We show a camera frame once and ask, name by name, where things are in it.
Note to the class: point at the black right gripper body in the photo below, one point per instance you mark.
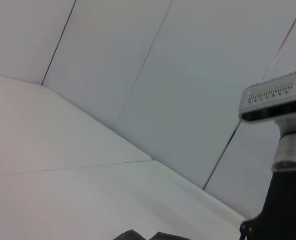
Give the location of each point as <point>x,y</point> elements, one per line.
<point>280,210</point>

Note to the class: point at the dark green FREE t-shirt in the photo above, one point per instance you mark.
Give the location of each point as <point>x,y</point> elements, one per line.
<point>147,236</point>

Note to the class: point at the white and silver right arm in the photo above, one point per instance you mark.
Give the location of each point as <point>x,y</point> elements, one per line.
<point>291,145</point>

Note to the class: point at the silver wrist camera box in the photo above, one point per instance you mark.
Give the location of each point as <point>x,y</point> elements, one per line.
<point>273,100</point>

